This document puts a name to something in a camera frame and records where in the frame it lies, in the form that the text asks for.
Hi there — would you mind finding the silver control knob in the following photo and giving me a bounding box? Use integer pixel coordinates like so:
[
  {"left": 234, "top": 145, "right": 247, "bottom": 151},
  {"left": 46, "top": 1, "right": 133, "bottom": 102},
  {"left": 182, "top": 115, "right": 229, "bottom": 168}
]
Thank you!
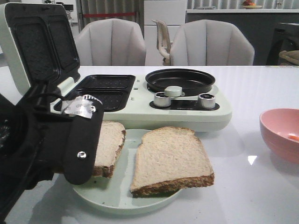
[
  {"left": 153, "top": 92, "right": 171, "bottom": 107},
  {"left": 198, "top": 93, "right": 216, "bottom": 109}
]

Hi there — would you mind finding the black round frying pan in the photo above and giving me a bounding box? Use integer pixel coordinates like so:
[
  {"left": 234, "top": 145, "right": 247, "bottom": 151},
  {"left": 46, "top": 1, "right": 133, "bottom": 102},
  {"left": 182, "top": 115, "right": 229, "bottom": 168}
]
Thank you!
[{"left": 145, "top": 68, "right": 215, "bottom": 96}]

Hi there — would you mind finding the right silver control knob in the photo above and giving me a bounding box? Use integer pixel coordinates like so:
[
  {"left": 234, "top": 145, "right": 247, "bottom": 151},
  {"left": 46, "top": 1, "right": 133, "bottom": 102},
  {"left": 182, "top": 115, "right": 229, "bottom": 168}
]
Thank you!
[{"left": 198, "top": 93, "right": 216, "bottom": 109}]

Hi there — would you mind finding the grey upholstered chair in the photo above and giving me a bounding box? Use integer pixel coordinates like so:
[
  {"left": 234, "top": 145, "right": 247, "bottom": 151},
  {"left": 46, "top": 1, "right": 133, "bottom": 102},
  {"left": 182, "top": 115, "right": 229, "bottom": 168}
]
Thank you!
[
  {"left": 170, "top": 20, "right": 255, "bottom": 66},
  {"left": 75, "top": 18, "right": 146, "bottom": 66}
]

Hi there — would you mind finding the pink bowl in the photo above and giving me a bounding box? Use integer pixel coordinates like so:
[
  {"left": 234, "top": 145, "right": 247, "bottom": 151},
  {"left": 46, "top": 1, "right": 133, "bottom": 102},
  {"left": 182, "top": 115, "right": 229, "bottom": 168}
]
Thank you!
[{"left": 259, "top": 108, "right": 299, "bottom": 164}]

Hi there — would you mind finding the orange shrimp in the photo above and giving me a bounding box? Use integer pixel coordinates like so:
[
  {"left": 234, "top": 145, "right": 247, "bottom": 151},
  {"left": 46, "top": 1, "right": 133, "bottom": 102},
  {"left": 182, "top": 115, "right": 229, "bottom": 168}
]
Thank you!
[{"left": 288, "top": 134, "right": 299, "bottom": 141}]

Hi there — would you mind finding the left silver control knob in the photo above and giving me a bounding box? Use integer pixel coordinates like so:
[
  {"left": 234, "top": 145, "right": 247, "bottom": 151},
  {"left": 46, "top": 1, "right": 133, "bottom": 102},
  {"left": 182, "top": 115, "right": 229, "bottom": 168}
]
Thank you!
[{"left": 153, "top": 92, "right": 171, "bottom": 107}]

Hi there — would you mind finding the beige office chair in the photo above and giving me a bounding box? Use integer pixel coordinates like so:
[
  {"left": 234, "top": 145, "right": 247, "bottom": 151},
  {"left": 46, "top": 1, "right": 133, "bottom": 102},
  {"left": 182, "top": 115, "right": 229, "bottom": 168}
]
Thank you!
[{"left": 152, "top": 20, "right": 171, "bottom": 66}]

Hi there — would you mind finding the left grey upholstered chair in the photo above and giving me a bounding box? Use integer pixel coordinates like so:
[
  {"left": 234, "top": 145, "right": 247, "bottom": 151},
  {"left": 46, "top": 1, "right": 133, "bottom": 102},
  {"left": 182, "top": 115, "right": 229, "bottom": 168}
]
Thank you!
[{"left": 75, "top": 18, "right": 146, "bottom": 66}]

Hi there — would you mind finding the white cabinet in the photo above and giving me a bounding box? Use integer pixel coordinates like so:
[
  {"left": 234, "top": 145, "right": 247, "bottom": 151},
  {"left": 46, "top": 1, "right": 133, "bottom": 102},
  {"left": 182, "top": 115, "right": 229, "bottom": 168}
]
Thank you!
[{"left": 144, "top": 0, "right": 187, "bottom": 66}]

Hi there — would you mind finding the fruit plate on counter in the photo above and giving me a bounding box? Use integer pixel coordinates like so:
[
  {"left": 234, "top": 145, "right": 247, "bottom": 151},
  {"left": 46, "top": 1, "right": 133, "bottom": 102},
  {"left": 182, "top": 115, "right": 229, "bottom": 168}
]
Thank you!
[{"left": 241, "top": 0, "right": 263, "bottom": 9}]

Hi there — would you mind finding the bread slice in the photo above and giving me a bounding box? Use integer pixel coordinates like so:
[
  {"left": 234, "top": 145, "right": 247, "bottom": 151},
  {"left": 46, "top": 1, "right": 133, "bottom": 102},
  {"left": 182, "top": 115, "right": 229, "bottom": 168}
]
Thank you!
[
  {"left": 93, "top": 121, "right": 126, "bottom": 178},
  {"left": 130, "top": 126, "right": 214, "bottom": 197}
]

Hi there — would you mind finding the beige cushion at right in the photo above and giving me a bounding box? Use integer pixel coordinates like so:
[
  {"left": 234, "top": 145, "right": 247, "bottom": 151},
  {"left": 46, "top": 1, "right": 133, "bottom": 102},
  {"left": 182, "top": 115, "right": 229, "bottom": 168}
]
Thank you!
[{"left": 279, "top": 50, "right": 299, "bottom": 65}]

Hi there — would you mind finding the green round plate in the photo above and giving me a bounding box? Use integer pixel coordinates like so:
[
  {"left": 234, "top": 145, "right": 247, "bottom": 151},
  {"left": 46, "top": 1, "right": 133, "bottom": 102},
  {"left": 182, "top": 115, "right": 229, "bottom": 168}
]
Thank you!
[{"left": 73, "top": 129, "right": 181, "bottom": 215}]

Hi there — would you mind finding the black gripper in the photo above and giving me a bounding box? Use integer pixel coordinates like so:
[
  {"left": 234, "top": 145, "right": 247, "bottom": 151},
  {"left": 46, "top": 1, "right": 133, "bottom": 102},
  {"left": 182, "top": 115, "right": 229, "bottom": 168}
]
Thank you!
[{"left": 0, "top": 82, "right": 104, "bottom": 224}]

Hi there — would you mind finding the dark counter with white top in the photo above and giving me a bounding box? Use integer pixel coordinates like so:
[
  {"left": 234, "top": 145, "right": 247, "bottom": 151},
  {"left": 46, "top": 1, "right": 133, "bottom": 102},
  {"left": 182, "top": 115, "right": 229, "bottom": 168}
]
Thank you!
[{"left": 186, "top": 9, "right": 299, "bottom": 65}]

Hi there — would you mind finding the right grey upholstered chair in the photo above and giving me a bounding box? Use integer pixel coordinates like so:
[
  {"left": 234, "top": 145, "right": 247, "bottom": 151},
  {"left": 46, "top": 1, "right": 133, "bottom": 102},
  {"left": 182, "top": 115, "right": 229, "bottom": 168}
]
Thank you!
[{"left": 170, "top": 20, "right": 255, "bottom": 66}]

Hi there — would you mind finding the green sandwich maker lid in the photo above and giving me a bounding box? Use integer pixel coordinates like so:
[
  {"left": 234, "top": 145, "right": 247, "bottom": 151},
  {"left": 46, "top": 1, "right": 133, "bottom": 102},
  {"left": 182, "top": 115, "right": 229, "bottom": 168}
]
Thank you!
[{"left": 0, "top": 2, "right": 81, "bottom": 103}]

